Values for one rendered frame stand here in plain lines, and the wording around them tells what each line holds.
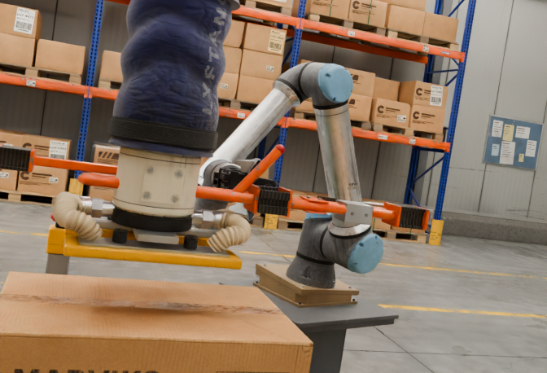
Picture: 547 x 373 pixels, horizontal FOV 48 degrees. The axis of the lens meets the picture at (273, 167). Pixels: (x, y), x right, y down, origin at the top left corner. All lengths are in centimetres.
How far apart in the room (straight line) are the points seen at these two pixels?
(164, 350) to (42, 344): 21
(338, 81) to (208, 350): 103
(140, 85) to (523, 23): 1152
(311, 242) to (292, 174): 808
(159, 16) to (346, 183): 103
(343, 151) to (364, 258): 39
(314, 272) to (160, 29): 131
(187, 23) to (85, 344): 62
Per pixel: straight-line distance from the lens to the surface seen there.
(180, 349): 120
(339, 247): 216
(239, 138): 196
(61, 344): 118
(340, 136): 200
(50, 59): 849
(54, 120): 978
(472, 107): 1183
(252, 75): 877
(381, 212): 147
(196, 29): 125
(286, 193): 135
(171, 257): 121
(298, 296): 227
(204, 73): 125
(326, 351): 240
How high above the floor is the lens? 135
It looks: 3 degrees down
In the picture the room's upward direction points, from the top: 8 degrees clockwise
